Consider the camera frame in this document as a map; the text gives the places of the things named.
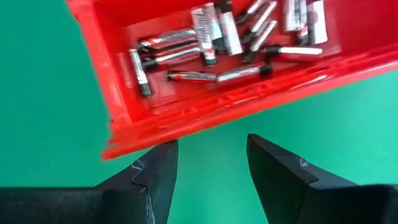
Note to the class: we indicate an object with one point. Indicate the green table mat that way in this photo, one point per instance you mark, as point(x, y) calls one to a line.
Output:
point(46, 93)

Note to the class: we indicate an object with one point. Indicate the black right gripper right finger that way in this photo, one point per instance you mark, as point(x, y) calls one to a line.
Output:
point(286, 193)

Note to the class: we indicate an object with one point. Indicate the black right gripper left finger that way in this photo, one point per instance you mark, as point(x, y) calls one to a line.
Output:
point(149, 186)

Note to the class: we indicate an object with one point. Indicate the red plastic bin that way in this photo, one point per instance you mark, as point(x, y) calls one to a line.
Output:
point(217, 105)

